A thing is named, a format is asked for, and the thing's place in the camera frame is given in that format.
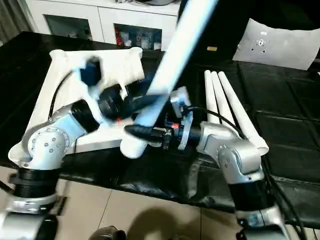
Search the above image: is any white plastic table top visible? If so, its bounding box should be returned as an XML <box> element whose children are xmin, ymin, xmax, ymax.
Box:
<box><xmin>7</xmin><ymin>46</ymin><xmax>146</xmax><ymax>166</ymax></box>

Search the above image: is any white plastic table leg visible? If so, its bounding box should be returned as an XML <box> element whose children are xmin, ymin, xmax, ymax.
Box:
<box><xmin>210</xmin><ymin>70</ymin><xmax>237</xmax><ymax>126</ymax></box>
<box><xmin>217</xmin><ymin>71</ymin><xmax>270</xmax><ymax>155</ymax></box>
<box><xmin>119</xmin><ymin>0</ymin><xmax>218</xmax><ymax>160</ymax></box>
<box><xmin>203</xmin><ymin>69</ymin><xmax>222</xmax><ymax>123</ymax></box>

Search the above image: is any white glass-door cabinet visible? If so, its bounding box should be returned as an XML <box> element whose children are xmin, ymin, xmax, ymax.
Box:
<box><xmin>23</xmin><ymin>0</ymin><xmax>181</xmax><ymax>52</ymax></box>

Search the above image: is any dark robot foot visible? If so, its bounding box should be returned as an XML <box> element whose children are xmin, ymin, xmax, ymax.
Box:
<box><xmin>89</xmin><ymin>226</ymin><xmax>126</xmax><ymax>240</ymax></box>

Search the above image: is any black cabinet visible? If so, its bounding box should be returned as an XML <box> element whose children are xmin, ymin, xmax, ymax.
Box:
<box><xmin>179</xmin><ymin>0</ymin><xmax>251</xmax><ymax>63</ymax></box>

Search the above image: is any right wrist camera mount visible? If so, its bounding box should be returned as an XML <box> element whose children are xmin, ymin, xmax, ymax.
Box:
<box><xmin>169</xmin><ymin>86</ymin><xmax>195</xmax><ymax>151</ymax></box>

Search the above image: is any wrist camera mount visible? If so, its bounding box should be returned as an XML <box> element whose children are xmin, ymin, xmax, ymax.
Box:
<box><xmin>169</xmin><ymin>86</ymin><xmax>195</xmax><ymax>151</ymax></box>
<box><xmin>73</xmin><ymin>55</ymin><xmax>127</xmax><ymax>128</ymax></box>

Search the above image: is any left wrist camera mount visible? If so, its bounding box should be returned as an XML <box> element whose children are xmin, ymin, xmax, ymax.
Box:
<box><xmin>73</xmin><ymin>55</ymin><xmax>127</xmax><ymax>128</ymax></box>

